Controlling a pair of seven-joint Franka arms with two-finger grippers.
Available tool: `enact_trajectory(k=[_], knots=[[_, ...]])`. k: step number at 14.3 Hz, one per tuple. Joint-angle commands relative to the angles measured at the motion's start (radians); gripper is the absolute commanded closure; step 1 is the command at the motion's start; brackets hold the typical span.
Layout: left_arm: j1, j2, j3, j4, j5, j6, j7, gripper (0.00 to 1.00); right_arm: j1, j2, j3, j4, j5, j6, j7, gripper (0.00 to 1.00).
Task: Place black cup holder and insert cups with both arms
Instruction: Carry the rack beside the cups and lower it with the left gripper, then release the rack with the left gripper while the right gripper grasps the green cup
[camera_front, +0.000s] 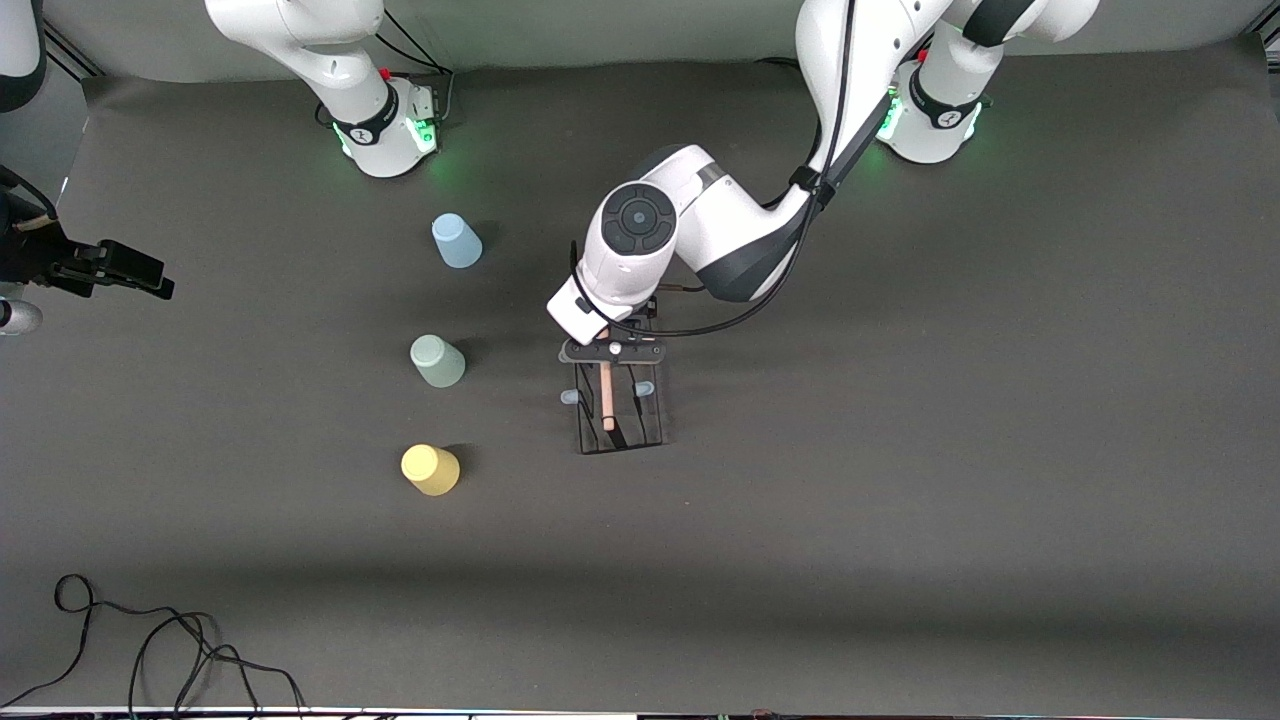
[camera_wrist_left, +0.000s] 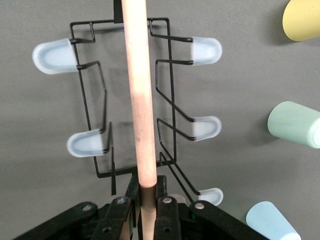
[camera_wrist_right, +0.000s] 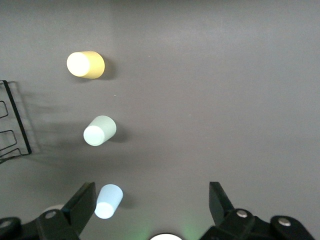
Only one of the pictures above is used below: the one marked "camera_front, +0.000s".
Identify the black wire cup holder wooden handle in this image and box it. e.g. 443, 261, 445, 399
558, 360, 669, 457

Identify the pale green plastic cup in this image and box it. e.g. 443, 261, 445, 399
409, 334, 468, 389

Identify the yellow plastic cup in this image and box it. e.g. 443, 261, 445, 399
400, 443, 462, 498

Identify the light blue plastic cup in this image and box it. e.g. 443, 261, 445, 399
431, 213, 484, 270

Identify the dark grey table mat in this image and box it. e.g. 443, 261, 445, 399
0, 40, 1280, 713

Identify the loose black cable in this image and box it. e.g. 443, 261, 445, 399
0, 573, 309, 720

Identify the black right arm base cable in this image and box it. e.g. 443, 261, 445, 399
375, 8, 456, 126

